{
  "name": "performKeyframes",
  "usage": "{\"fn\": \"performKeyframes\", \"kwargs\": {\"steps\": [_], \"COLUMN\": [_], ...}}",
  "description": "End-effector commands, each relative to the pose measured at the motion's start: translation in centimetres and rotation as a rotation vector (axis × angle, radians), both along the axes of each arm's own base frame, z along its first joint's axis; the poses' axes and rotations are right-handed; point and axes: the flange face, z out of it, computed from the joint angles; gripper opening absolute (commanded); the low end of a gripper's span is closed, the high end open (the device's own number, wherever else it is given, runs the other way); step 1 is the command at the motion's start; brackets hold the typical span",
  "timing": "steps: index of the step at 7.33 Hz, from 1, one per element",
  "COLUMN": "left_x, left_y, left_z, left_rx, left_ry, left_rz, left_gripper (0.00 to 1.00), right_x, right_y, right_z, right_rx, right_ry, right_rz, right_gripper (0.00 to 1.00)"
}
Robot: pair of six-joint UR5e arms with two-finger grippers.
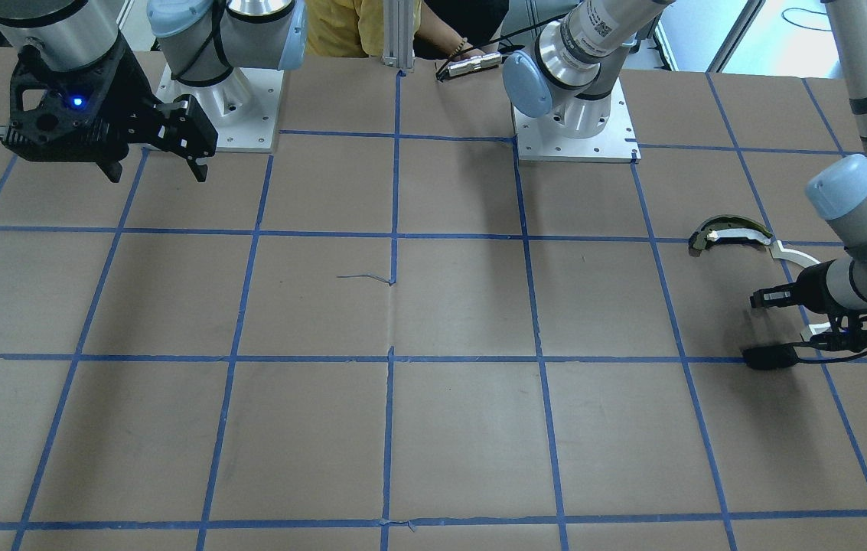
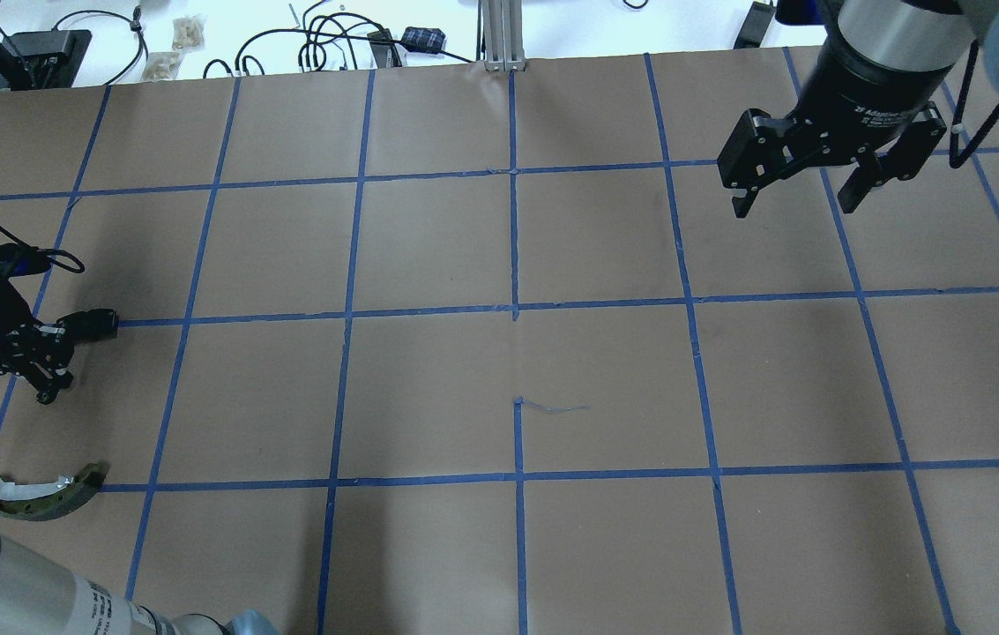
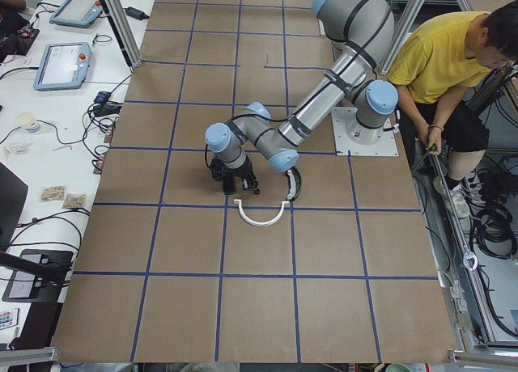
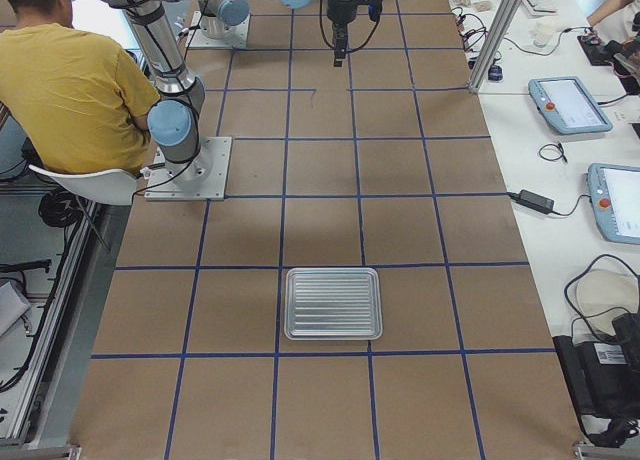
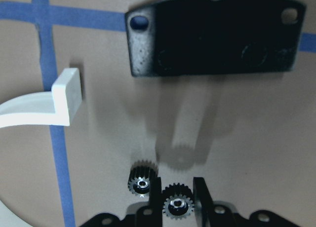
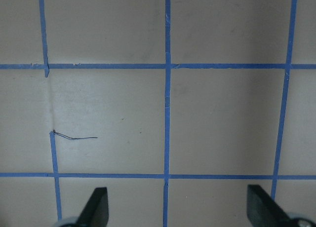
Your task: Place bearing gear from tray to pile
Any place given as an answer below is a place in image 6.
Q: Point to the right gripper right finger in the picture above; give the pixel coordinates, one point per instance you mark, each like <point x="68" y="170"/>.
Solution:
<point x="262" y="211"/>

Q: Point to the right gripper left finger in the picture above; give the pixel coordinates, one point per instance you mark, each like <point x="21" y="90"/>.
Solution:
<point x="96" y="210"/>

